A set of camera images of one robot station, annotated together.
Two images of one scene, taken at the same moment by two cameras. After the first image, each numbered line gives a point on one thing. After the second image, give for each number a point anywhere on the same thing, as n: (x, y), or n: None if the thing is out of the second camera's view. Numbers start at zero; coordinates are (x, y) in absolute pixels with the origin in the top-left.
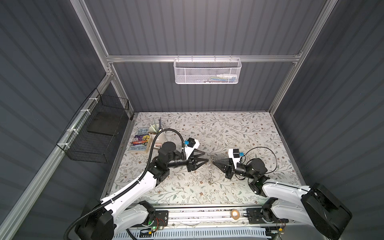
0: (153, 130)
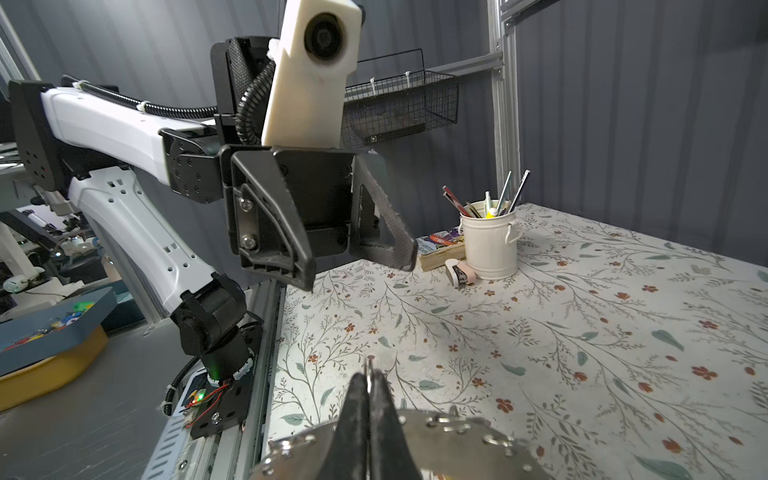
0: (489, 236)
